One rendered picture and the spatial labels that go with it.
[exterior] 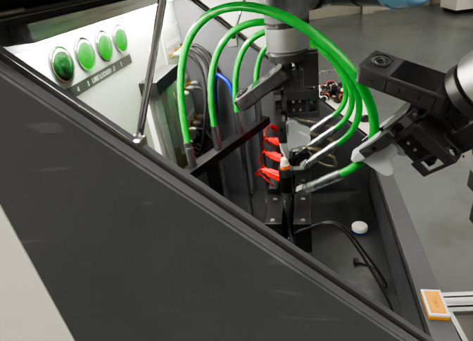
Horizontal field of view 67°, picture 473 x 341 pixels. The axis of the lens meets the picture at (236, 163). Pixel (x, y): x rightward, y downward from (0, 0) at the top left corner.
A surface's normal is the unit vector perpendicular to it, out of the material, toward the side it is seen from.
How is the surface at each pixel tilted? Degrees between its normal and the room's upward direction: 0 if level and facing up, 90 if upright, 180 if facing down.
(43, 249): 90
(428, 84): 20
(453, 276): 0
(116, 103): 90
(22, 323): 90
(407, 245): 0
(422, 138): 103
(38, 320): 90
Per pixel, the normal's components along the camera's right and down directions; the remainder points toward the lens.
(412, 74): -0.08, -0.66
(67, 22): 0.98, -0.04
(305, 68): -0.16, 0.49
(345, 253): -0.13, -0.87
